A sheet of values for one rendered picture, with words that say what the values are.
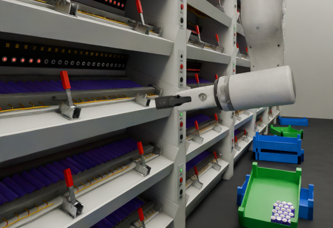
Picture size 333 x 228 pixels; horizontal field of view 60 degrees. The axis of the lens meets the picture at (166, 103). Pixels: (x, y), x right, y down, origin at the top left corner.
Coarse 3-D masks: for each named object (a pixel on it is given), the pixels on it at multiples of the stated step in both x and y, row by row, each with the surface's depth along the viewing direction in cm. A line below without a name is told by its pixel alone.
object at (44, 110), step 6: (156, 96) 91; (102, 102) 68; (108, 102) 70; (114, 102) 72; (120, 102) 74; (48, 108) 55; (54, 108) 56; (0, 114) 46; (6, 114) 47; (12, 114) 48; (18, 114) 49; (24, 114) 50; (30, 114) 51
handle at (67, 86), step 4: (60, 72) 55; (64, 72) 55; (64, 76) 55; (64, 80) 55; (68, 80) 56; (64, 84) 55; (68, 84) 56; (64, 88) 55; (68, 88) 55; (68, 92) 55; (68, 96) 55; (68, 100) 55; (68, 104) 55; (72, 104) 56
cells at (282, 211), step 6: (276, 204) 108; (282, 204) 108; (288, 204) 107; (276, 210) 106; (282, 210) 105; (288, 210) 104; (294, 210) 105; (276, 216) 103; (282, 216) 102; (288, 216) 102; (276, 222) 104; (282, 222) 101; (288, 222) 100
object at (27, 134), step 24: (0, 72) 58; (24, 72) 63; (48, 72) 69; (72, 72) 76; (96, 72) 84; (120, 72) 94; (0, 120) 46; (24, 120) 48; (48, 120) 51; (72, 120) 54; (96, 120) 60; (120, 120) 68; (144, 120) 79; (0, 144) 42; (24, 144) 46; (48, 144) 50
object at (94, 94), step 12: (0, 96) 48; (12, 96) 50; (24, 96) 52; (36, 96) 54; (48, 96) 56; (60, 96) 59; (72, 96) 62; (84, 96) 65; (96, 96) 69; (108, 96) 73; (120, 96) 76; (132, 96) 83; (0, 108) 47; (12, 108) 49; (24, 108) 51
